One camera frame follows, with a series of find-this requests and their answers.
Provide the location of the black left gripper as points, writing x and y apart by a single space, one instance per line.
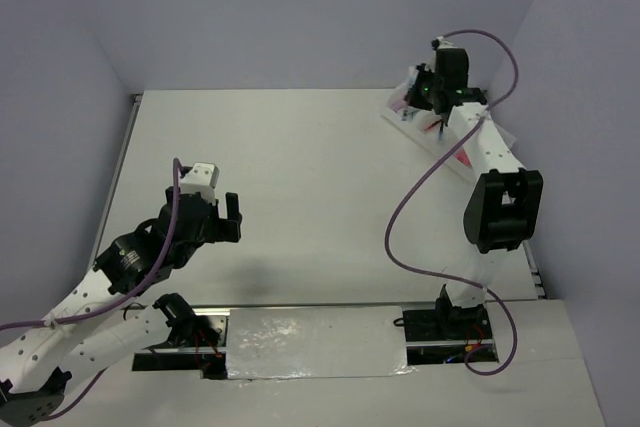
228 229

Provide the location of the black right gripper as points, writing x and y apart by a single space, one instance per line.
414 96

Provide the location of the red pen refill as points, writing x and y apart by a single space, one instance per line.
432 126

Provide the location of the purple highlighter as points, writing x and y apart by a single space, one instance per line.
400 105

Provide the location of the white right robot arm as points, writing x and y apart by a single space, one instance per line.
502 210

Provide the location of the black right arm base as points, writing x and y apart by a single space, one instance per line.
446 333

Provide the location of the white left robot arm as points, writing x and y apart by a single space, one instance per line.
54 355

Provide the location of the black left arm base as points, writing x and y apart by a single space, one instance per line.
196 341

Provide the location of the white three-compartment tray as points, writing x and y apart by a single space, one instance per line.
422 128

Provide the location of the silver tape sheet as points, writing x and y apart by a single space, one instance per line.
307 343

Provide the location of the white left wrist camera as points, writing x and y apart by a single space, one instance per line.
200 179

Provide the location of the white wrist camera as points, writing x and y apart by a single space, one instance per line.
200 179
437 44

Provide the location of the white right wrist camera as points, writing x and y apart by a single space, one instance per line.
437 44

